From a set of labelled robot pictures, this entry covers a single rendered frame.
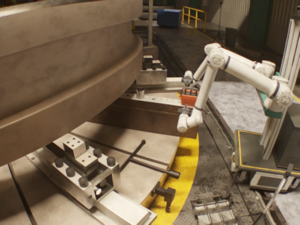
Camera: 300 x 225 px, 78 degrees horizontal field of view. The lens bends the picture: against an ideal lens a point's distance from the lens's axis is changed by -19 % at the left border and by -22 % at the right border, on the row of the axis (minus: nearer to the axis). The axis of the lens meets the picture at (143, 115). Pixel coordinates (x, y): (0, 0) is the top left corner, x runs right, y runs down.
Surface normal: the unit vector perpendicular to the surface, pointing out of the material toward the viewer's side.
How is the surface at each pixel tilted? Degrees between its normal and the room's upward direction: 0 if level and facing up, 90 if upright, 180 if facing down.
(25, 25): 90
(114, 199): 0
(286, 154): 90
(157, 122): 90
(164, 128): 90
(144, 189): 0
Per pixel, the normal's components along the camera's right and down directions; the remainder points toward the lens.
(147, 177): 0.01, -0.85
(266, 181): -0.30, 0.49
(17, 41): 0.74, 0.36
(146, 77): 0.14, 0.52
